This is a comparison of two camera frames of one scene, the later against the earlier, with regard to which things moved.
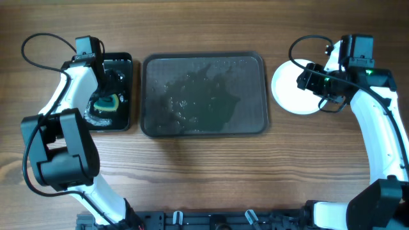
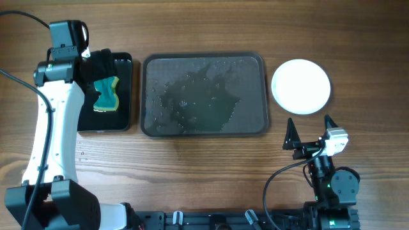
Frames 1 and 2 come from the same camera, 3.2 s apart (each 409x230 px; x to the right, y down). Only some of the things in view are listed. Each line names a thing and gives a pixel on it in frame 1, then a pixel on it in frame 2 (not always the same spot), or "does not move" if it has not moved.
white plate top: (289, 96) does not move
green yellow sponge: (108, 103) does not move
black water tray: (121, 118) does not move
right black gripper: (308, 80) → (292, 140)
